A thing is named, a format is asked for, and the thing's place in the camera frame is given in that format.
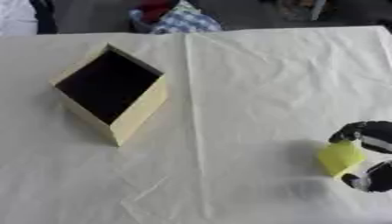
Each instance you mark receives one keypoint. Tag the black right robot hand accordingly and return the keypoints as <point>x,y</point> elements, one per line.
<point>376,134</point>

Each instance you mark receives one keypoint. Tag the yellow block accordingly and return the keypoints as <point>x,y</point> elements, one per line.
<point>340,157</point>

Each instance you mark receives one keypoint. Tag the tan cardboard box black inside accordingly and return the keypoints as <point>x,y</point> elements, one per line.
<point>110,87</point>

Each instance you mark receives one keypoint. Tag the blue white checked bag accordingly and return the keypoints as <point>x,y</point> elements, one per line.
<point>178,21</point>

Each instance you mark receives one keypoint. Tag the red cloth item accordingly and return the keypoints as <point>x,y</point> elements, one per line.
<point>154,10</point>

